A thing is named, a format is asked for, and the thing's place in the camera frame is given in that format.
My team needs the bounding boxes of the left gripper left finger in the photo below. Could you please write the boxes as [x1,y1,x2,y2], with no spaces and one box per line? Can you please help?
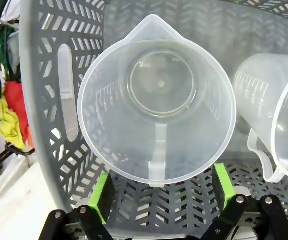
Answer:
[38,171,116,240]

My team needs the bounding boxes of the grey plastic basket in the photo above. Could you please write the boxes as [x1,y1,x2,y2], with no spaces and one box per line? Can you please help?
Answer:
[18,0,288,240]

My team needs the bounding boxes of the clear plastic measuring jug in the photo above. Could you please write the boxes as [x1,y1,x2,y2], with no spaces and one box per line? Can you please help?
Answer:
[232,52,288,184]
[76,13,237,187]

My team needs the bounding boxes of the black metal stand legs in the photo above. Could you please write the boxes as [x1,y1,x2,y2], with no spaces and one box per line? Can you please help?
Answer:
[0,141,36,182]

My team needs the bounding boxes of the red crumpled cloth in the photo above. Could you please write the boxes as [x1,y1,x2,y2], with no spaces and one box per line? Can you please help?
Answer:
[2,80,30,149]

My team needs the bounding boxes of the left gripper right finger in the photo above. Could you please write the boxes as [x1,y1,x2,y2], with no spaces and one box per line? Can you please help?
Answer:
[200,163,288,240]

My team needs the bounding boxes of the yellow crumpled cloth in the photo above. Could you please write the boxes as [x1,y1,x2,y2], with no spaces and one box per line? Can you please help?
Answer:
[0,96,26,150]

